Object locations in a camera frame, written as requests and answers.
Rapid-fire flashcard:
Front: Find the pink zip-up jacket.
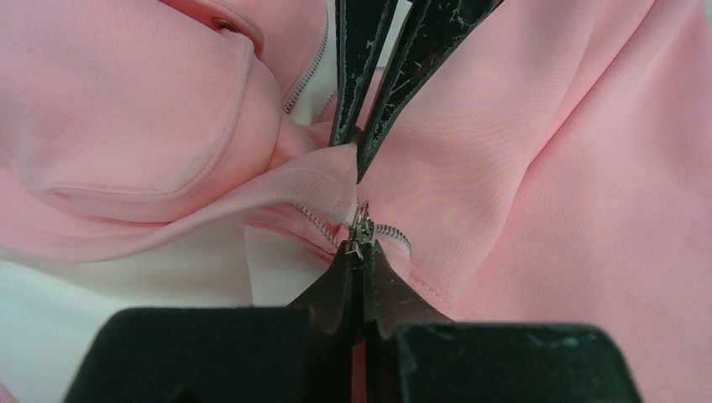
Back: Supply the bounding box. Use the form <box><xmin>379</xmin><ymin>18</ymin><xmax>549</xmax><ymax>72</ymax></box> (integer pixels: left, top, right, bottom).
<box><xmin>1</xmin><ymin>1</ymin><xmax>711</xmax><ymax>402</ymax></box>

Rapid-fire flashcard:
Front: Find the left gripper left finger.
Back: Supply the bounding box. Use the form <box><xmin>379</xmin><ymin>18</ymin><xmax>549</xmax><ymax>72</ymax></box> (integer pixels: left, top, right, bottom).
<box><xmin>65</xmin><ymin>245</ymin><xmax>360</xmax><ymax>402</ymax></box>

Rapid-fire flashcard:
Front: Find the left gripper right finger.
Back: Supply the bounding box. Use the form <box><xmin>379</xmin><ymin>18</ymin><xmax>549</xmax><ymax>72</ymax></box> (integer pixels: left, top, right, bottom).
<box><xmin>364</xmin><ymin>244</ymin><xmax>641</xmax><ymax>402</ymax></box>

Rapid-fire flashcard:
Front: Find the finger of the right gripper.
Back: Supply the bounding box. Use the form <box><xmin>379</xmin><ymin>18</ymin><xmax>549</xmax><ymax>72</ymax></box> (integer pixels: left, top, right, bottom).
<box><xmin>329</xmin><ymin>0</ymin><xmax>398</xmax><ymax>147</ymax></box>
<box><xmin>357</xmin><ymin>0</ymin><xmax>501</xmax><ymax>182</ymax></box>

